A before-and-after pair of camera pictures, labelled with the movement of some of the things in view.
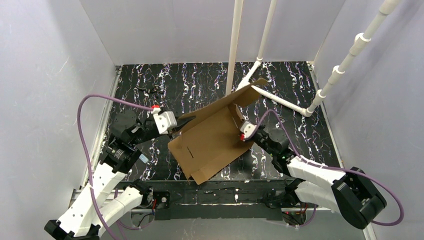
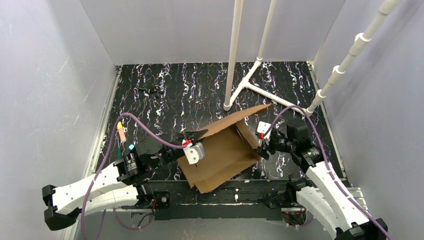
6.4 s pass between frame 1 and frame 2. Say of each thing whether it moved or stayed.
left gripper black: moved
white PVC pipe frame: stayed
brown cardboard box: moved
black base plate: stayed
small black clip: stayed
